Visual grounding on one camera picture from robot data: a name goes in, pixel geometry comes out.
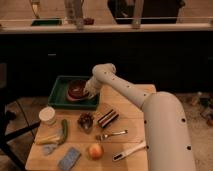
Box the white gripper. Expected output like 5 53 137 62
83 76 102 99

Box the dark red bowl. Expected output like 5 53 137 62
68 79 87 98

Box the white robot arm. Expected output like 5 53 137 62
84 63 196 171

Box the green plastic tray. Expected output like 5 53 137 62
48 75 100 110

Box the green tray in background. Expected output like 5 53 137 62
31 18 62 26

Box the pink red bowl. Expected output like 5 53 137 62
66 93 89 102

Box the metal cookie cutter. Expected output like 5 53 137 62
77 113 94 134

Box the black striped box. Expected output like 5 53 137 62
97 109 118 129

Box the green cucumber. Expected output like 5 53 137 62
60 119 68 144

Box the silver fork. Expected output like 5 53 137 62
95 130 128 141

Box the yellow corn husk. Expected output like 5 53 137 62
35 134 62 145

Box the red bowl in background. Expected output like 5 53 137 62
84 18 94 25

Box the blue sponge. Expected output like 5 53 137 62
58 147 81 171

